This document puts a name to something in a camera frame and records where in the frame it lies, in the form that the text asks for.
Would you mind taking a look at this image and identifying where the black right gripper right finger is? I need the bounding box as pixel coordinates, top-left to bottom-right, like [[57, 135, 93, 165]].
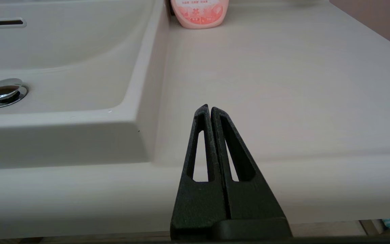
[[211, 106, 285, 220]]

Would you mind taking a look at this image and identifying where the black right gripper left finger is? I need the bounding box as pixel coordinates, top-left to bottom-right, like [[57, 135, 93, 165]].
[[170, 104, 229, 241]]

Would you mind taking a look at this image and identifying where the beige sink basin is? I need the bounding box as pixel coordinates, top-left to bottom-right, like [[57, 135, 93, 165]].
[[0, 0, 170, 170]]

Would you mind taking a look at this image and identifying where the pink soap pump bottle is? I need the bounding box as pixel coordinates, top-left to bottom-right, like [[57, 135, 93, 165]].
[[170, 0, 230, 29]]

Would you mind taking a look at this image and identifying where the chrome drain stopper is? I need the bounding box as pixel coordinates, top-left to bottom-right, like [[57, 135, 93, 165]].
[[0, 78, 29, 108]]

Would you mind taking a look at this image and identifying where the chrome overflow slot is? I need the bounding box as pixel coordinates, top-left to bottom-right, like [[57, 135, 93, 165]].
[[0, 18, 27, 28]]

